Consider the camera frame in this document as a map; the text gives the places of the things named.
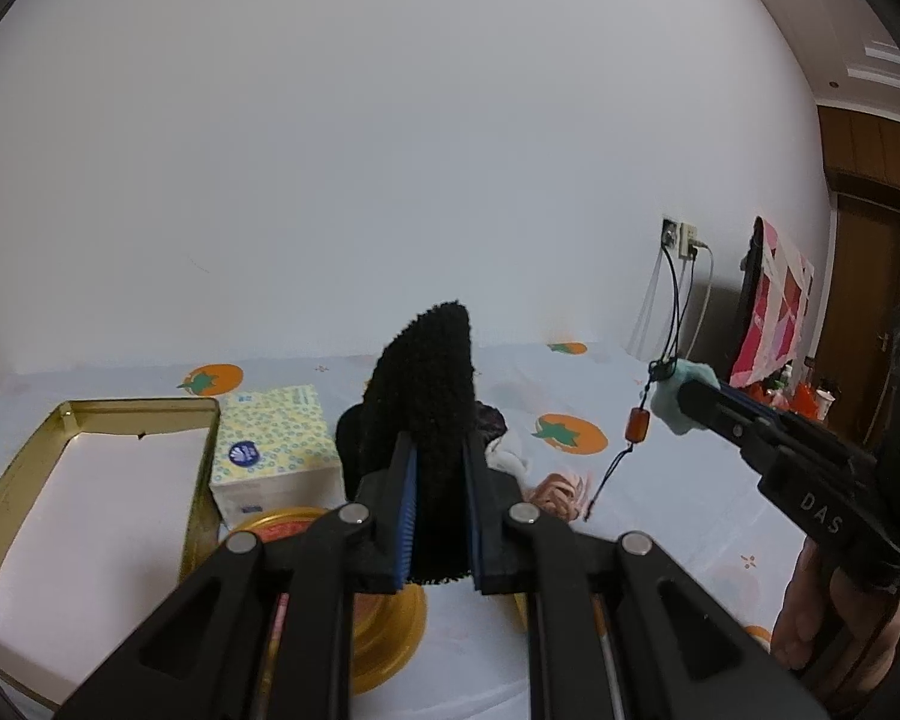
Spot black fuzzy sock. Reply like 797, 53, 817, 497
334, 301, 476, 585

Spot mint green soft cloth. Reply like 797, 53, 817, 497
649, 358, 720, 436

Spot orange bead black cord charm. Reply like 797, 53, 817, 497
581, 358, 682, 522

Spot person's right hand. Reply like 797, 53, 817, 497
770, 538, 845, 670

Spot pink knotted cloth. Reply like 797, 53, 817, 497
525, 472, 593, 523

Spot yellow patterned tissue pack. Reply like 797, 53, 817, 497
209, 385, 344, 530

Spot dark purple scrunchie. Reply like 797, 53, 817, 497
475, 401, 509, 449

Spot round gold pink tin lid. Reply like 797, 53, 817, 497
237, 507, 427, 695

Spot gold rectangular tin tray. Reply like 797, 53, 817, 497
0, 398, 221, 709

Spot brown wooden door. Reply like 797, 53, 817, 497
814, 106, 900, 444

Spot white power cable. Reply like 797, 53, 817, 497
684, 241, 716, 361

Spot white wall socket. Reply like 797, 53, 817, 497
660, 218, 701, 260

